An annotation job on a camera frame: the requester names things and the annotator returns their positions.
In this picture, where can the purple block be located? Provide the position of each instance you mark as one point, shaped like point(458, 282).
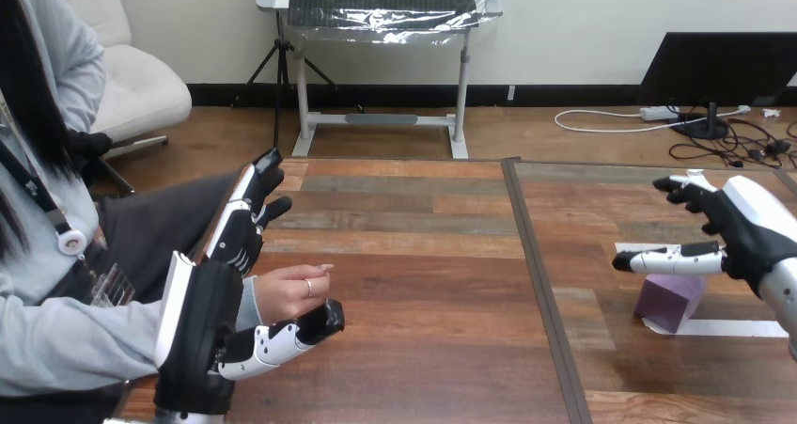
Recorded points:
point(667, 303)

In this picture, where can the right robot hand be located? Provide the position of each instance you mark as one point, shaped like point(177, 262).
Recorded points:
point(750, 228)

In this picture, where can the foil sheet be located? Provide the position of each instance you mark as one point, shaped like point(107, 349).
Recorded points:
point(380, 1)

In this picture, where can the black tripod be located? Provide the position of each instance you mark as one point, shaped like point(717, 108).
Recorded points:
point(281, 54)

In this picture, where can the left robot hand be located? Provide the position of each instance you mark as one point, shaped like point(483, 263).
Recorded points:
point(196, 321)

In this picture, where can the dark screen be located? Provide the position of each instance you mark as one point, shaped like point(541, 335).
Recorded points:
point(716, 66)

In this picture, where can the person's forearm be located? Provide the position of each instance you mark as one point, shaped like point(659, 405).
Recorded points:
point(81, 340)

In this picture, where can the person's body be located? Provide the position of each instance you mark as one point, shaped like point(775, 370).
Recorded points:
point(62, 66)

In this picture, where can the white power strip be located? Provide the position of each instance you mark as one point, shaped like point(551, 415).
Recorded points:
point(658, 113)

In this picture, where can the person's hand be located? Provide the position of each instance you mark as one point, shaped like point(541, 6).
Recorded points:
point(283, 293)

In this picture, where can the white desk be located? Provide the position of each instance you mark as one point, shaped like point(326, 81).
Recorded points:
point(380, 120)

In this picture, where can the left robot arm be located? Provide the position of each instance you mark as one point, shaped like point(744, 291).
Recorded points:
point(187, 419)

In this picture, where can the white cushioned chair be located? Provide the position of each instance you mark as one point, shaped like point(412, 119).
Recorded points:
point(140, 91)

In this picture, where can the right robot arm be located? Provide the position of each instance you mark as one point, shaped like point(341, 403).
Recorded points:
point(784, 299)

